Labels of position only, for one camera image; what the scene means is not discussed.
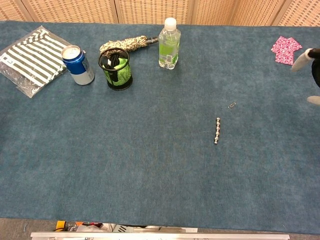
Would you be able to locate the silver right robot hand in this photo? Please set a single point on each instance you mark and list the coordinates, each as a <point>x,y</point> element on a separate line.
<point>315,62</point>

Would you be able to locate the silver magnetic ball chain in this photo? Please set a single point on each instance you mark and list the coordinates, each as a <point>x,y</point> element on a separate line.
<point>217,130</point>

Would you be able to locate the pink patterned cloth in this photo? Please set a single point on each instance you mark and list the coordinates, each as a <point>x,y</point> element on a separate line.
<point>286,50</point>

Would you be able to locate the small metal paper clip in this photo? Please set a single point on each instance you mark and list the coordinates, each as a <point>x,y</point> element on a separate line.
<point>232,104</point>

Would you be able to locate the clear bottle green label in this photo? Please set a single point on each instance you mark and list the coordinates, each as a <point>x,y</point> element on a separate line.
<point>169,47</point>

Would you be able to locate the woven wicker folding screen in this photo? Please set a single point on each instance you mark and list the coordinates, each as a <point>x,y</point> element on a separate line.
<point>155,10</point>

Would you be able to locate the blue felt table mat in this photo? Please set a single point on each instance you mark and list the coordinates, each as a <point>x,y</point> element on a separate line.
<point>150,162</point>

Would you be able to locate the black and green cup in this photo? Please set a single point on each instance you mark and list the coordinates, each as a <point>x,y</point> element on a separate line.
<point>120,78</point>

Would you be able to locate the blue and white drink can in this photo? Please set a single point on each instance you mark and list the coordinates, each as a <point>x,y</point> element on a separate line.
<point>78,67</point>

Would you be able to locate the striped garment in plastic bag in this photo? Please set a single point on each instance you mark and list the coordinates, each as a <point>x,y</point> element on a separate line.
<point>32,60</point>

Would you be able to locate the yellow device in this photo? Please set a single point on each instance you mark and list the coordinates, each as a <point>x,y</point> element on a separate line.
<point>60,225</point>

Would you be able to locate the aluminium profile rail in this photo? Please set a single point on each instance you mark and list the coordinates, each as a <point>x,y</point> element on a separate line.
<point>160,236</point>

